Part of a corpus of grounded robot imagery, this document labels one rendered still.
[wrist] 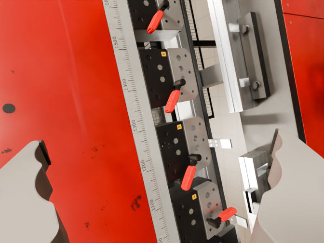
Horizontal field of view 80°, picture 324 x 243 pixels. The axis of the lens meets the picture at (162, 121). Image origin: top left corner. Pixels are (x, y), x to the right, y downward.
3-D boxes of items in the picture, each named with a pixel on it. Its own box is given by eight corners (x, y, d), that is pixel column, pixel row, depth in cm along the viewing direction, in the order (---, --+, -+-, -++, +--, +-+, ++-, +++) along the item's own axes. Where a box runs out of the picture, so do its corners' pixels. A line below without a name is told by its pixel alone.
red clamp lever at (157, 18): (150, 26, 45) (165, -3, 48) (142, 34, 49) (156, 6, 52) (155, 31, 46) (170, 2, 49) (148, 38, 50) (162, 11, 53)
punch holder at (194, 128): (213, 163, 58) (168, 184, 50) (194, 160, 66) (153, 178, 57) (203, 114, 58) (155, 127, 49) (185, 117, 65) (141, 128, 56)
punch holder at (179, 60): (199, 98, 57) (151, 108, 49) (182, 102, 65) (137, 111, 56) (189, 47, 57) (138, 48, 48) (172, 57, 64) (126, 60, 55)
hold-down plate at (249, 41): (271, 96, 70) (266, 97, 68) (257, 98, 74) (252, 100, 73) (255, 11, 68) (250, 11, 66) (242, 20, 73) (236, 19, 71)
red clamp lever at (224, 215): (239, 213, 57) (216, 230, 52) (227, 209, 61) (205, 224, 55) (237, 207, 57) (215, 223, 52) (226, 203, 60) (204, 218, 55)
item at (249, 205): (264, 240, 74) (260, 245, 72) (257, 236, 76) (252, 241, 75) (254, 190, 73) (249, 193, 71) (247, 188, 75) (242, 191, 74)
